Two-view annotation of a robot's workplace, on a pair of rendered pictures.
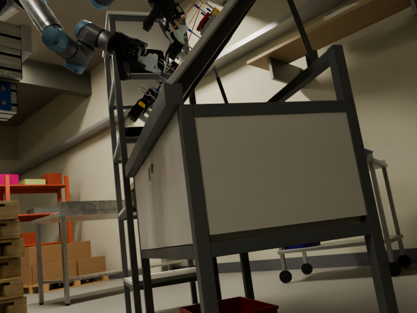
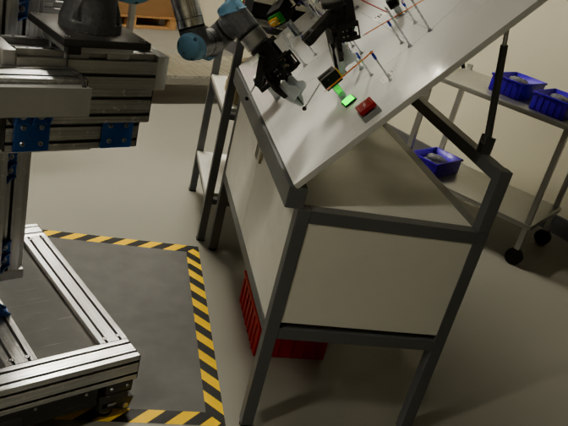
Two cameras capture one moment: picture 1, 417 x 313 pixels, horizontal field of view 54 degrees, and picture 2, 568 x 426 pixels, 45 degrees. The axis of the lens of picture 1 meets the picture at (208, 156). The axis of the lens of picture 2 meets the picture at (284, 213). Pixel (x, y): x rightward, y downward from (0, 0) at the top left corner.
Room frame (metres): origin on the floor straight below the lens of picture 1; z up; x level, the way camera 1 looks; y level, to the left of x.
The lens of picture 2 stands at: (-0.62, 0.06, 1.57)
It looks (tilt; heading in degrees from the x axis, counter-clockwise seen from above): 24 degrees down; 1
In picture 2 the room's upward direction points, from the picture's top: 14 degrees clockwise
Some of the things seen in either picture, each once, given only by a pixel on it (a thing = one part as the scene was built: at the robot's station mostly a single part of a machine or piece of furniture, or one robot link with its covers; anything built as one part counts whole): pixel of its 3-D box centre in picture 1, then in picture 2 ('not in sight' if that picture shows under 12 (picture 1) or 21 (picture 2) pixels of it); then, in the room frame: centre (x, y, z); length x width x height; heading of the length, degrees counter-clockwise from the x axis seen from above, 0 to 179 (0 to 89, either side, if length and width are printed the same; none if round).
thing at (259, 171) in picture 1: (223, 192); (331, 195); (1.79, -0.05, 0.60); 1.17 x 0.58 x 0.40; 18
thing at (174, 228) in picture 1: (167, 189); (265, 220); (1.43, 0.16, 0.60); 0.55 x 0.03 x 0.39; 18
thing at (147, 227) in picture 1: (146, 207); (244, 155); (1.96, 0.32, 0.60); 0.55 x 0.02 x 0.39; 18
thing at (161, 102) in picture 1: (144, 145); (262, 123); (1.69, 0.26, 0.83); 1.18 x 0.05 x 0.06; 18
